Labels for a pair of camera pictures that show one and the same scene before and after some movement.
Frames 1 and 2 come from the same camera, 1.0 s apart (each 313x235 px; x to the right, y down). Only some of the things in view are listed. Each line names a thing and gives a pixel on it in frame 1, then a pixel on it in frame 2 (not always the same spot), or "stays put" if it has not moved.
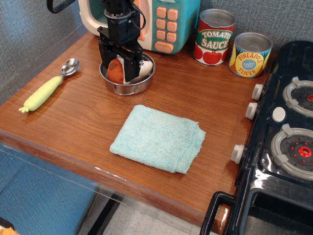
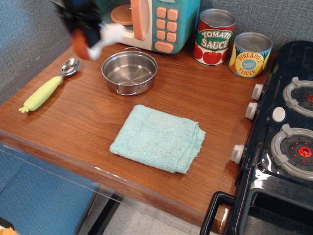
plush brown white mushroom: [116, 70] to [87, 51]
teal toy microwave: [170, 26] stays put
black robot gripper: [124, 20] to [81, 13]
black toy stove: [274, 195] stays put
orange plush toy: [8, 231] stays put
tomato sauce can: [214, 36] stays put
